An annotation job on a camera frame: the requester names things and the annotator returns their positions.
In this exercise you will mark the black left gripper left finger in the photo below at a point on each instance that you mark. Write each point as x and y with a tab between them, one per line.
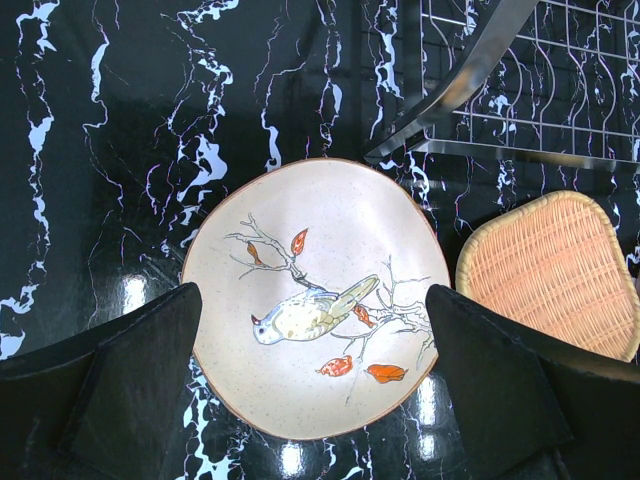
100	404

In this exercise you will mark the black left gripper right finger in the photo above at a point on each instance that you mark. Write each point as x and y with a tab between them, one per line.
529	406

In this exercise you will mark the cream bird painted plate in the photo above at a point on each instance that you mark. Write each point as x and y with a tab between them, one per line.
313	280

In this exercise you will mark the stainless steel dish rack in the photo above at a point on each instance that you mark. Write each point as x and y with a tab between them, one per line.
553	82

